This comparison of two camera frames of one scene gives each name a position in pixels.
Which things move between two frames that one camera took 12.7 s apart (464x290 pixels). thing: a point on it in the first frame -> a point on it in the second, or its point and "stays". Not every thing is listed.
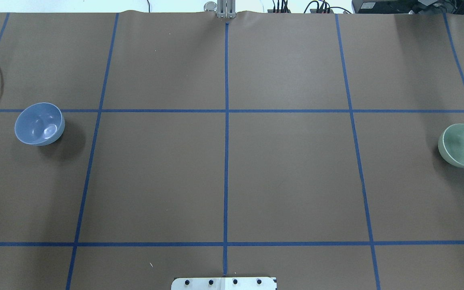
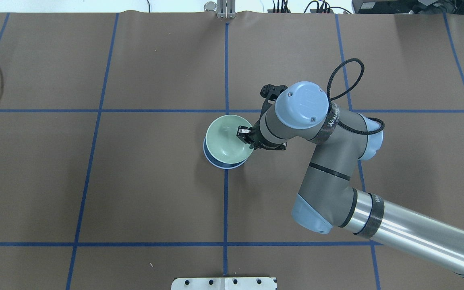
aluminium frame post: x=226 y=9 stays
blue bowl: x=40 y=124 -> x=218 y=164
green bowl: x=463 y=146 -> x=222 y=142
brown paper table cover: x=116 y=151 stays
